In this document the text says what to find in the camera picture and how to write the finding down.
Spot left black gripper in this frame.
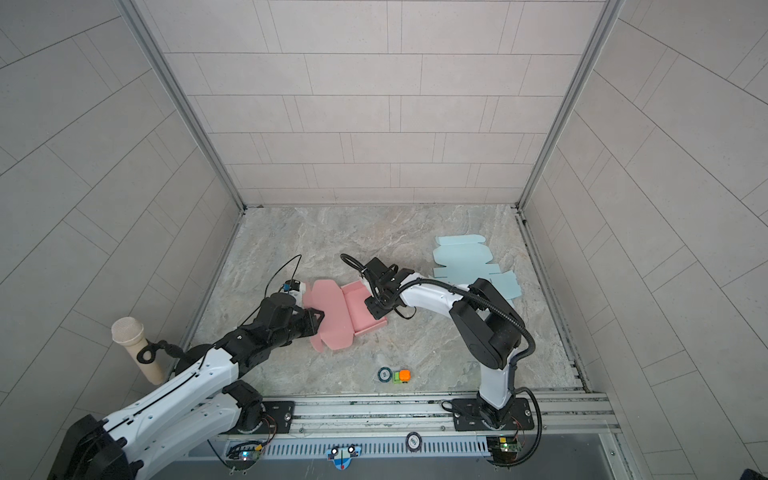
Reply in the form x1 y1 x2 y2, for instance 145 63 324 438
268 308 330 351

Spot pink paper box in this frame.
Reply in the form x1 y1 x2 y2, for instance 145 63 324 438
302 279 388 353

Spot light blue paper box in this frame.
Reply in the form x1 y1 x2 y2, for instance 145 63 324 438
433 234 522 302

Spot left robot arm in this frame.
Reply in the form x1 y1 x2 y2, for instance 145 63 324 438
48 293 324 479

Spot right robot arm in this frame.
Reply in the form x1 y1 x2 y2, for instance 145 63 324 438
346 258 536 429

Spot orange green small toy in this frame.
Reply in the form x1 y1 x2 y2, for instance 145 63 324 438
393 369 411 383

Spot black round stand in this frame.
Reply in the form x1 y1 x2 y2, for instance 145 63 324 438
135 340 213 375

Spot blue red sticker tag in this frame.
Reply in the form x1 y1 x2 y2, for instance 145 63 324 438
326 445 362 471

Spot left green circuit board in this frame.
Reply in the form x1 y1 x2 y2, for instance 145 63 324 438
226 441 265 470

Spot green circuit board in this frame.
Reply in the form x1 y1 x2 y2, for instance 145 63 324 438
226 441 265 470
486 436 522 467

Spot right green circuit board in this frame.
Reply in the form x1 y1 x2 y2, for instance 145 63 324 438
486 436 522 467

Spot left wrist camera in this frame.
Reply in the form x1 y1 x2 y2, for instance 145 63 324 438
282 278 307 295

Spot aluminium rail frame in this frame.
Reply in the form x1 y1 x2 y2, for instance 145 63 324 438
210 391 620 441

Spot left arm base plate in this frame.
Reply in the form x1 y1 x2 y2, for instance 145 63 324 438
234 401 296 435

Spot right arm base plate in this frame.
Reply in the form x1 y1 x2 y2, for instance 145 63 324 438
441 397 535 432

